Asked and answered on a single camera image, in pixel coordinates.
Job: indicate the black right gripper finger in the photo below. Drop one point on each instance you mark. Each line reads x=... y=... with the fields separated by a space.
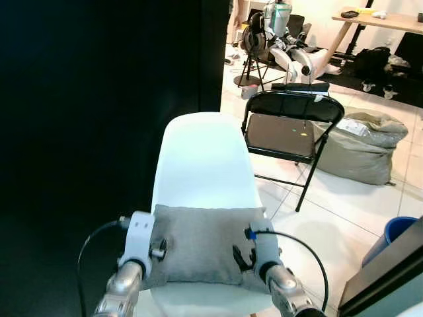
x=237 y=254

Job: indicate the grey fabric pillow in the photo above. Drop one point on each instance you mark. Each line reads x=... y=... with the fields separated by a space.
x=198 y=244

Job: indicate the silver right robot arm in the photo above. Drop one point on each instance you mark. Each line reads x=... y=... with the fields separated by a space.
x=287 y=290

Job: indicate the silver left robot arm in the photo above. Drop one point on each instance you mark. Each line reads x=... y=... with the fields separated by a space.
x=119 y=294

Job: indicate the white plastic shell chair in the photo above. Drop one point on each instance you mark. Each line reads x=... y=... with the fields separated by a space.
x=205 y=158

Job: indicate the black folding chair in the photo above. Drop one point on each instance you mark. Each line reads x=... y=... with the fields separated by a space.
x=291 y=105

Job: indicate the grey panel with black edge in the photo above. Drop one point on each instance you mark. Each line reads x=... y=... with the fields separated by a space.
x=383 y=277

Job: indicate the blue round bin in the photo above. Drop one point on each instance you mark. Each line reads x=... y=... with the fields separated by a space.
x=396 y=228

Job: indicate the grey beanbag sack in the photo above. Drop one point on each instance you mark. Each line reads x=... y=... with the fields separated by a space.
x=363 y=155

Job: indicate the clear plastic packet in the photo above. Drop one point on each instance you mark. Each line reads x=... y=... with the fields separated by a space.
x=355 y=126

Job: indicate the black metal stand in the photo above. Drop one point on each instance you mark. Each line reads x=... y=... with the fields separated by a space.
x=251 y=72

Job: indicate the white slipper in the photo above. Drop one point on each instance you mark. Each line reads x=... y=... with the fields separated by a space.
x=232 y=61

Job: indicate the white silver humanoid robot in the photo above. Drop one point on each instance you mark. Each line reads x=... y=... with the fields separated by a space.
x=301 y=59

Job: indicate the black round bag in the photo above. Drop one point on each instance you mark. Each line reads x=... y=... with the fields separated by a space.
x=254 y=33

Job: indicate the black floor rug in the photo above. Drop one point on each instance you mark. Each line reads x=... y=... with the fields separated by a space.
x=410 y=92

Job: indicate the black backpack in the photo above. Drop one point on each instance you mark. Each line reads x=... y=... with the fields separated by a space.
x=371 y=65

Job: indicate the black small device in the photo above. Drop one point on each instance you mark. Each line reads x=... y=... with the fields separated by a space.
x=349 y=14

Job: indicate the light wooden table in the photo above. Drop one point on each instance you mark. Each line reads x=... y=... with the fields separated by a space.
x=383 y=22

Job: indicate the white small device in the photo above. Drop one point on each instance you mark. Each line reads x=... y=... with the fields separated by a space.
x=379 y=14

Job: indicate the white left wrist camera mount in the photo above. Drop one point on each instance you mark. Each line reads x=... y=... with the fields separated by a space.
x=139 y=234

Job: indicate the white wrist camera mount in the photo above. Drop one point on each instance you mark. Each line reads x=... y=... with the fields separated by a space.
x=139 y=234
x=266 y=246

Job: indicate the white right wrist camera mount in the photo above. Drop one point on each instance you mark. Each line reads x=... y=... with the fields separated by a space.
x=266 y=246

